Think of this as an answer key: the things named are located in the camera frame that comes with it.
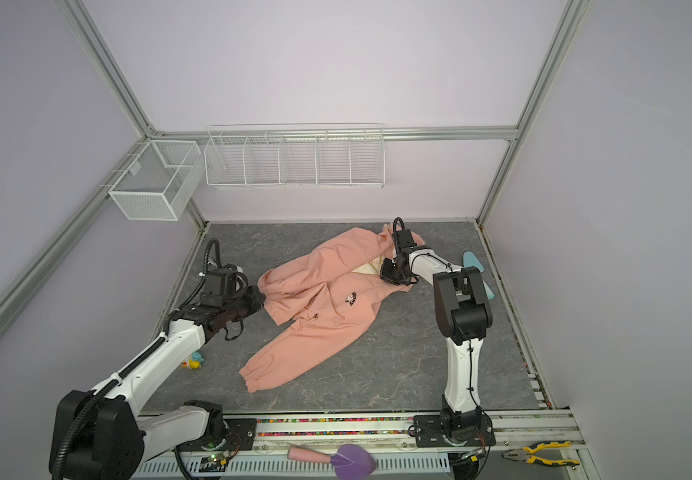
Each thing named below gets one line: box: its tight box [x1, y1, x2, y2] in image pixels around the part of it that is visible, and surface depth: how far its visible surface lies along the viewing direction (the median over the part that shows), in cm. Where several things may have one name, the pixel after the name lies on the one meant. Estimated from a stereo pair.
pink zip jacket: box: [238, 223, 414, 392], surface depth 95 cm
